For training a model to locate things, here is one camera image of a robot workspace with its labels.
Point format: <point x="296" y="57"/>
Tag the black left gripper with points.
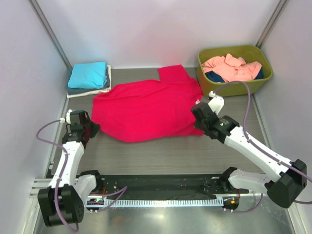
<point x="90" y="126"/>

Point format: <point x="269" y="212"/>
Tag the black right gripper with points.
<point x="201" y="119"/>

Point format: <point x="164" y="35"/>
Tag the red t shirt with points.
<point x="149" y="109"/>

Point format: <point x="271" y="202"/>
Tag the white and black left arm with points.
<point x="62" y="202"/>

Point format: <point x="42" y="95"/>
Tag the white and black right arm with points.
<point x="282" y="180"/>

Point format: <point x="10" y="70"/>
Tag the dark blue t shirt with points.
<point x="212" y="76"/>

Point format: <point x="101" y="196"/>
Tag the folded turquoise t shirt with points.
<point x="88" y="76"/>

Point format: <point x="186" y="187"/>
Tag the peach t shirt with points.
<point x="231" y="68"/>

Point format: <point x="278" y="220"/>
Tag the folded white t shirt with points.
<point x="102" y="91"/>

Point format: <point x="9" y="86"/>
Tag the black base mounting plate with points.
<point x="167" y="187"/>

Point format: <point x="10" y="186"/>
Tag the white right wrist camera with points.
<point x="216" y="102"/>

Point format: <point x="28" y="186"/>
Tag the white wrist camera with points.
<point x="216" y="102"/>
<point x="66" y="119"/>

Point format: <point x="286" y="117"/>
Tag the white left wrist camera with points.
<point x="66" y="119"/>

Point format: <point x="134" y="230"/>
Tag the white slotted cable duct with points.
<point x="101" y="203"/>

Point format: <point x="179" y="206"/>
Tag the left aluminium frame post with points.
<point x="48" y="29"/>

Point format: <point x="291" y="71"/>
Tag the aluminium frame post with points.
<point x="277" y="12"/>
<point x="48" y="29"/>

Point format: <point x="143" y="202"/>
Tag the right aluminium frame post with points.
<point x="277" y="12"/>

